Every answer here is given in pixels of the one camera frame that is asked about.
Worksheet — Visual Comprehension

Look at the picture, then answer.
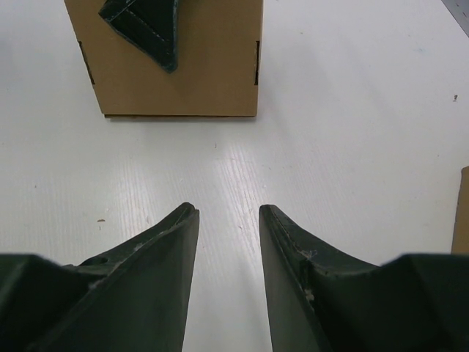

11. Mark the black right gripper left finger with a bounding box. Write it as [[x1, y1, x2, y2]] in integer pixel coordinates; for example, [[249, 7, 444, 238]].
[[1, 202, 199, 351]]

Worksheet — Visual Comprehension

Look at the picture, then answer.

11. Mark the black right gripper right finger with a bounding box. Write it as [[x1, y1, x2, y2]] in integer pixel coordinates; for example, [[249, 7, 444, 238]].
[[259, 205, 468, 351]]

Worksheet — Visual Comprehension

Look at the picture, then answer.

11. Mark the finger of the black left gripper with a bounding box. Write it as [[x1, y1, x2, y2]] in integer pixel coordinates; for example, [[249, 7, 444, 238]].
[[98, 0, 179, 73]]

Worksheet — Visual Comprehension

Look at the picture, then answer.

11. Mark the large closed cardboard box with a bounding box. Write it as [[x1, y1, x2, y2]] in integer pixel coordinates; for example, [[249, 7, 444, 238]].
[[451, 166, 469, 254]]

